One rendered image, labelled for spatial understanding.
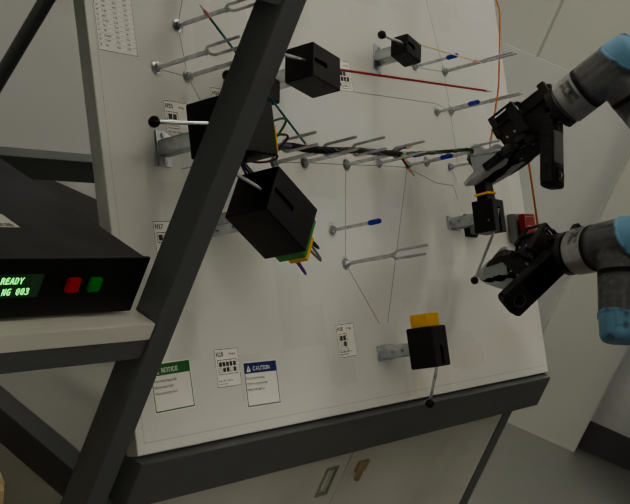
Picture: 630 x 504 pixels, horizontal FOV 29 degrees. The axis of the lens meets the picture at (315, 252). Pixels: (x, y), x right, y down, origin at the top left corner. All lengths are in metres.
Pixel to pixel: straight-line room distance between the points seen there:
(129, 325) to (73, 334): 0.08
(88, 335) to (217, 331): 0.37
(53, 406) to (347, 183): 0.57
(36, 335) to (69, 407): 0.49
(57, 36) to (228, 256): 3.39
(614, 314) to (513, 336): 0.47
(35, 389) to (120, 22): 0.50
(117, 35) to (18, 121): 3.51
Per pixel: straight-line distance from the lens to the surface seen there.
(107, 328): 1.27
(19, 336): 1.19
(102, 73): 1.52
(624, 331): 1.90
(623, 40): 2.06
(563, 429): 4.87
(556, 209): 4.72
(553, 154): 2.09
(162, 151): 1.56
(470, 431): 2.37
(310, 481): 1.93
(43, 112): 5.02
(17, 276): 1.18
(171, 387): 1.52
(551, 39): 4.66
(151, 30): 1.61
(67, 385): 1.74
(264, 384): 1.66
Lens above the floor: 1.53
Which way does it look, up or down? 15 degrees down
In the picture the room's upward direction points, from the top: 23 degrees clockwise
